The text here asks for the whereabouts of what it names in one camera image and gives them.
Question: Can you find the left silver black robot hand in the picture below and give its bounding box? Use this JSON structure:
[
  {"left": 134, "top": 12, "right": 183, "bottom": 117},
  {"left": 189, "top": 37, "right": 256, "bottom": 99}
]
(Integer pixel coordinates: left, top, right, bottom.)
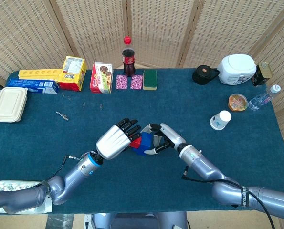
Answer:
[{"left": 95, "top": 118, "right": 142, "bottom": 160}]

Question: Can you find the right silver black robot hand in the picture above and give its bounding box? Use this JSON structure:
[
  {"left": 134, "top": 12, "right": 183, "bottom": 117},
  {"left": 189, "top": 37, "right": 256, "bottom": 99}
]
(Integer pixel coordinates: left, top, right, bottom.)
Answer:
[{"left": 141, "top": 123, "right": 187, "bottom": 156}]

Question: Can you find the small red plastic block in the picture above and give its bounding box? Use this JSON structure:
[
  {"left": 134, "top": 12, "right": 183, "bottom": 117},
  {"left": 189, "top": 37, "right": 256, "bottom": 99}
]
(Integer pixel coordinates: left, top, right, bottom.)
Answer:
[{"left": 129, "top": 137, "right": 142, "bottom": 149}]

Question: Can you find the blue and red cube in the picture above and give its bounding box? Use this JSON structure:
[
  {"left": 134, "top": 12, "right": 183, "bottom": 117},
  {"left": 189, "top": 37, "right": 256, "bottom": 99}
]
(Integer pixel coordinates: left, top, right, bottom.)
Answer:
[{"left": 131, "top": 131, "right": 155, "bottom": 157}]

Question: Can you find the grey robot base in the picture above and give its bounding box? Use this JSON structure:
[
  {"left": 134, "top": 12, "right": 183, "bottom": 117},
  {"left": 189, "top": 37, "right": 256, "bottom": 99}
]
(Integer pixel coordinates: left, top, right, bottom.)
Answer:
[{"left": 84, "top": 211, "right": 188, "bottom": 229}]

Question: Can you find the white paper cup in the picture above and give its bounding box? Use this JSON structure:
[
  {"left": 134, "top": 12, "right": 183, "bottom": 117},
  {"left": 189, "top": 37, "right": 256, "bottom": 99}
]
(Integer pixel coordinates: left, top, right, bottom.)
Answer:
[{"left": 210, "top": 110, "right": 232, "bottom": 131}]

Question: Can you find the small metal screw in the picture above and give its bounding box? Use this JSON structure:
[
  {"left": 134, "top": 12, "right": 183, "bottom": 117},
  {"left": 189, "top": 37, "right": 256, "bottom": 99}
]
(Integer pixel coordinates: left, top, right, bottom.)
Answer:
[{"left": 55, "top": 111, "right": 70, "bottom": 122}]

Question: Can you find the green yellow sponge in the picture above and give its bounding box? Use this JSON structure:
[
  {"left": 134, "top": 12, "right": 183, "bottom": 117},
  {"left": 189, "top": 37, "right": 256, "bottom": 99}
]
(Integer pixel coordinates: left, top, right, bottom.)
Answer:
[{"left": 143, "top": 69, "right": 158, "bottom": 91}]

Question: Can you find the pink patterned card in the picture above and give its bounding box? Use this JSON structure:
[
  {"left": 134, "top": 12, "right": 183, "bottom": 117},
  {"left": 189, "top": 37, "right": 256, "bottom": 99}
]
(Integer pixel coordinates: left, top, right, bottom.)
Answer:
[
  {"left": 130, "top": 74, "right": 144, "bottom": 90},
  {"left": 116, "top": 74, "right": 128, "bottom": 90}
]

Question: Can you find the red white snack box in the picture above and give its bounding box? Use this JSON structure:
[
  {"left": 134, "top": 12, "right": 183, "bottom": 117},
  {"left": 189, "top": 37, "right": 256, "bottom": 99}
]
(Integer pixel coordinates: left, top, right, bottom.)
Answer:
[{"left": 89, "top": 62, "right": 114, "bottom": 94}]

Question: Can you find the black teapot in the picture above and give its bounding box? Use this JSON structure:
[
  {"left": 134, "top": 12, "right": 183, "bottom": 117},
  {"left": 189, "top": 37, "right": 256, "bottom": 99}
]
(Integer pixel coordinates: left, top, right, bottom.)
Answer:
[{"left": 192, "top": 65, "right": 221, "bottom": 85}]

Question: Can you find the orange jelly cup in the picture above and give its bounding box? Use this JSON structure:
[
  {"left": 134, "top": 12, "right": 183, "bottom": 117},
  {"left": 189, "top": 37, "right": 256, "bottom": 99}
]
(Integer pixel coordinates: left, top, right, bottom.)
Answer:
[{"left": 228, "top": 93, "right": 249, "bottom": 112}]

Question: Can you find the yellow red Lipo box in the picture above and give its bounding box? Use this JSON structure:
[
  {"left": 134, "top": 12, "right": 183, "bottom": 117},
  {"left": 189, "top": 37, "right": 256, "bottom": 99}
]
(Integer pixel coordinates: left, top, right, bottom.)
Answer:
[{"left": 58, "top": 56, "right": 88, "bottom": 92}]

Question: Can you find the cola bottle red cap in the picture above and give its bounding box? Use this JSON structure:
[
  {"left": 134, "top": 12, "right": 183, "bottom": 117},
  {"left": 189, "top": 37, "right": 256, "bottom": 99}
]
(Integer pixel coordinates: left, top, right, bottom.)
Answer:
[{"left": 121, "top": 36, "right": 136, "bottom": 77}]

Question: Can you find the white wet wipes tub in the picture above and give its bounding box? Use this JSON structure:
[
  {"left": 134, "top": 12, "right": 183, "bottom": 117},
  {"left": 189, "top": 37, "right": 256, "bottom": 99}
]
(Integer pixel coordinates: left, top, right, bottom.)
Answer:
[{"left": 217, "top": 54, "right": 257, "bottom": 85}]

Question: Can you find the clear water bottle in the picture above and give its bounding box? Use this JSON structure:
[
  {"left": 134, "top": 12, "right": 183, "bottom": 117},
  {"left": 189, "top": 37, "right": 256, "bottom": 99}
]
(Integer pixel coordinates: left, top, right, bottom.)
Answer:
[{"left": 248, "top": 84, "right": 282, "bottom": 111}]

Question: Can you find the blue toothpaste box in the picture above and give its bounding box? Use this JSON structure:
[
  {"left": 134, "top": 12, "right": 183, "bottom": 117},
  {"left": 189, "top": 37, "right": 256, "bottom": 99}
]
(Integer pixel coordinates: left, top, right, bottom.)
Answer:
[{"left": 7, "top": 78, "right": 60, "bottom": 94}]

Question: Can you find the dark box gold lid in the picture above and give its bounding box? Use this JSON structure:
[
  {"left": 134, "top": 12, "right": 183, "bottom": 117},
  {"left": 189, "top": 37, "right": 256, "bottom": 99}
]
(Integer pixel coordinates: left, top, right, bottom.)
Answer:
[{"left": 251, "top": 62, "right": 274, "bottom": 87}]

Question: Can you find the beige lidded lunch container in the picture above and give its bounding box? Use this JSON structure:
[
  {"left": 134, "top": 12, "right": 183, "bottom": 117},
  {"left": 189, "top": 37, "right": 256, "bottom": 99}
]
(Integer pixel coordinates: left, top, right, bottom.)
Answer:
[{"left": 0, "top": 86, "right": 29, "bottom": 123}]

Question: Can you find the woven folding screen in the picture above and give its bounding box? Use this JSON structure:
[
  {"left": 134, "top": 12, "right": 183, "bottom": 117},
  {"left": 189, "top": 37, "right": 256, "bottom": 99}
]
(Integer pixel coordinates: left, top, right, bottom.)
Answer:
[{"left": 0, "top": 0, "right": 284, "bottom": 182}]

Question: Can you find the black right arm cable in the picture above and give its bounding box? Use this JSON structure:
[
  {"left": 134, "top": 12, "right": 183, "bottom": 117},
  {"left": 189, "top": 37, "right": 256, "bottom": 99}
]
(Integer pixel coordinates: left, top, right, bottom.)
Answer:
[{"left": 181, "top": 164, "right": 279, "bottom": 229}]

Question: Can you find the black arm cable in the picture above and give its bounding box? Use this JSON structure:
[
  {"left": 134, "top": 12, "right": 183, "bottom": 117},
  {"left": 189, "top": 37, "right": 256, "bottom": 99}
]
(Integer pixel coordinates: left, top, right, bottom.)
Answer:
[
  {"left": 45, "top": 155, "right": 85, "bottom": 185},
  {"left": 181, "top": 164, "right": 279, "bottom": 229}
]

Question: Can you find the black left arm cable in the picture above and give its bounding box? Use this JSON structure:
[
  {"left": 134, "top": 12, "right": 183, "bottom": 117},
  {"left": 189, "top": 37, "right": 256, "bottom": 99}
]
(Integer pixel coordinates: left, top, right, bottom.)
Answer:
[{"left": 45, "top": 155, "right": 85, "bottom": 185}]

